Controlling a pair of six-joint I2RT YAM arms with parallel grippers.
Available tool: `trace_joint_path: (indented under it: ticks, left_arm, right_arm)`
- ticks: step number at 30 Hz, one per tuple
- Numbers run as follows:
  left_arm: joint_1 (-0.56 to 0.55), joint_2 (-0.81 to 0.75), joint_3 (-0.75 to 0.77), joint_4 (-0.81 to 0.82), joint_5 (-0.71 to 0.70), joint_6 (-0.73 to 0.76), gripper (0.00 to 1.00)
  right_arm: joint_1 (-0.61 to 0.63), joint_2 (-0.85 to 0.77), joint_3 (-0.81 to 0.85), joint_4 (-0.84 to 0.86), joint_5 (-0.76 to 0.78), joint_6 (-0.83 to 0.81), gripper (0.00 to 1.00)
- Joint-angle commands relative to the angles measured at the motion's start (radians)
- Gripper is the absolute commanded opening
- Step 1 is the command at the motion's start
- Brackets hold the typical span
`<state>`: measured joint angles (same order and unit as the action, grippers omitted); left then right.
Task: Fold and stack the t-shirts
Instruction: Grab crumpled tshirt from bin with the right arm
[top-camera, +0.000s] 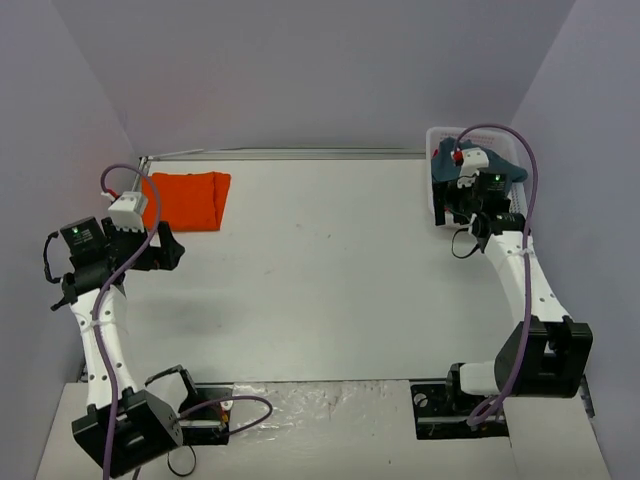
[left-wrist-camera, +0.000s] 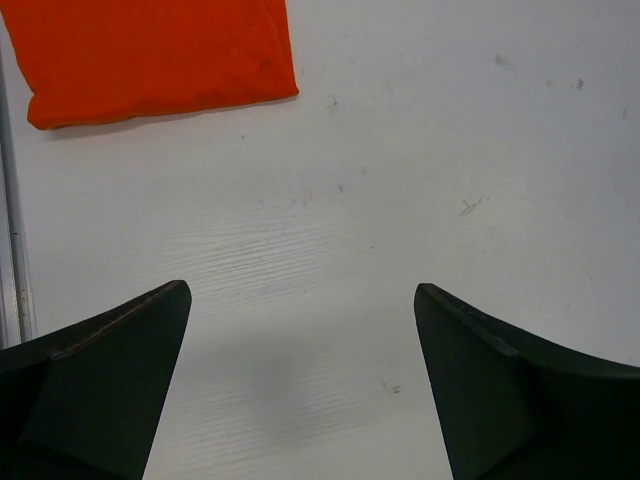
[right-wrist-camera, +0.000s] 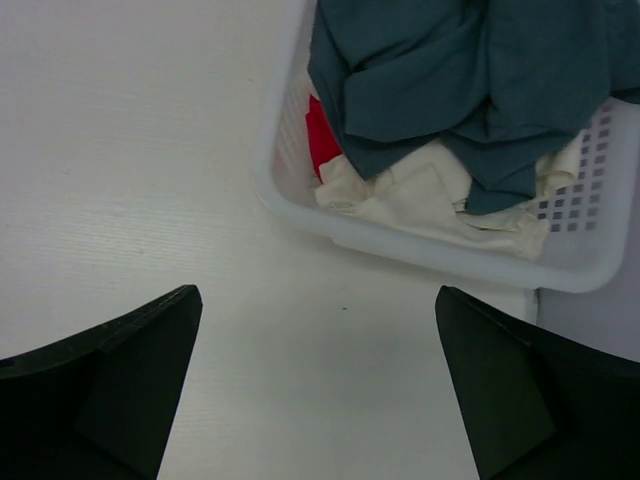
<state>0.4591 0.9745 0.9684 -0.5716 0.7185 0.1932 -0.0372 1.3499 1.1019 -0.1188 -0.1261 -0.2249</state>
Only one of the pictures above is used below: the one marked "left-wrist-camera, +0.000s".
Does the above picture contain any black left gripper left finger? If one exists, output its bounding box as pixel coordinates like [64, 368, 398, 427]
[1, 280, 192, 479]

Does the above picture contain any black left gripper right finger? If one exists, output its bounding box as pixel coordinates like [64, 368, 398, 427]
[414, 284, 639, 479]

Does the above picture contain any folded orange t-shirt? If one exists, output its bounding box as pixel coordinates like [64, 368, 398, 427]
[1, 1, 298, 130]

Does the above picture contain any aluminium table edge rail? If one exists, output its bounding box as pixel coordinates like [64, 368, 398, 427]
[0, 44, 39, 351]

